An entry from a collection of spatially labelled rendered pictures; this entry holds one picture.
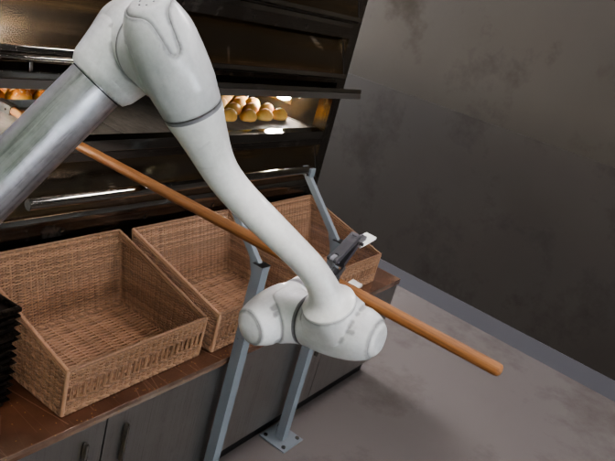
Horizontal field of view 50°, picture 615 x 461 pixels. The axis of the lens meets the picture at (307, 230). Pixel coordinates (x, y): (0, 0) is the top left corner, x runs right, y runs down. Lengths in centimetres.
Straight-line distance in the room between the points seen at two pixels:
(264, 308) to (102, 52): 54
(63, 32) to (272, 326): 116
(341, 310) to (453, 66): 348
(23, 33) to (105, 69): 87
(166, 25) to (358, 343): 62
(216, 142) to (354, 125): 383
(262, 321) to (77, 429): 84
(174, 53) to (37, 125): 29
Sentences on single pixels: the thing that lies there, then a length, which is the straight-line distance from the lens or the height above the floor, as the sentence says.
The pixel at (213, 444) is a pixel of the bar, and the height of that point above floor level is 23.
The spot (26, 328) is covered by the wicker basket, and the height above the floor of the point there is 76.
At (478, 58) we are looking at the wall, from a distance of 448.
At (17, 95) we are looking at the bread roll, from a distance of 251.
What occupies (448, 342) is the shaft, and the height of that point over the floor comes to 119.
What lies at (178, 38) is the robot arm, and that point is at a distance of 102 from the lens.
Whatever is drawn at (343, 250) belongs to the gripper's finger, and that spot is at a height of 130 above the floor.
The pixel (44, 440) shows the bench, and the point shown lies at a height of 58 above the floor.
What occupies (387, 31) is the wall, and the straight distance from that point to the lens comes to 480.
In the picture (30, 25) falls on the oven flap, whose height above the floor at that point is 152.
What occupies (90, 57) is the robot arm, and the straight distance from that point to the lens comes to 117.
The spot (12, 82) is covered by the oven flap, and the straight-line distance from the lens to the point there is 186.
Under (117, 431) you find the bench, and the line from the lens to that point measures 210.
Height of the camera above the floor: 182
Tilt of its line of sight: 20 degrees down
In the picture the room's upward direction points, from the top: 16 degrees clockwise
